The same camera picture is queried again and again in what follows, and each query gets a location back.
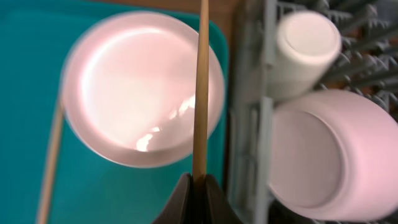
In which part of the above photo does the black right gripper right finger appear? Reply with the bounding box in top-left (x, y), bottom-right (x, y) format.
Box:
top-left (203, 175), bottom-right (243, 224)

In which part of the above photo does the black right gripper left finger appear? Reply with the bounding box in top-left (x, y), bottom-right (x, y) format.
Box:
top-left (152, 173), bottom-right (193, 224)

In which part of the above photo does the wooden chopstick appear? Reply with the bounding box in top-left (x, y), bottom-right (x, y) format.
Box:
top-left (192, 0), bottom-right (209, 185)
top-left (36, 98), bottom-right (64, 224)

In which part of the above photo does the pink bowl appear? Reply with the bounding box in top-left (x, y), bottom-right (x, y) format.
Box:
top-left (268, 90), bottom-right (397, 222)

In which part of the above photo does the white pink plate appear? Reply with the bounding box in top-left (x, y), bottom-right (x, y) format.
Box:
top-left (60, 11), bottom-right (226, 169)

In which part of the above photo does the white paper cup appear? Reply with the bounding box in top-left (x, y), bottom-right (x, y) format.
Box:
top-left (267, 11), bottom-right (341, 101)

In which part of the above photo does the grey dishwasher rack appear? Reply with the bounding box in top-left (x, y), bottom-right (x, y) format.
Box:
top-left (228, 1), bottom-right (397, 223)

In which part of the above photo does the teal plastic tray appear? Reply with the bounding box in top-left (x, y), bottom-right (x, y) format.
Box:
top-left (0, 0), bottom-right (230, 224)

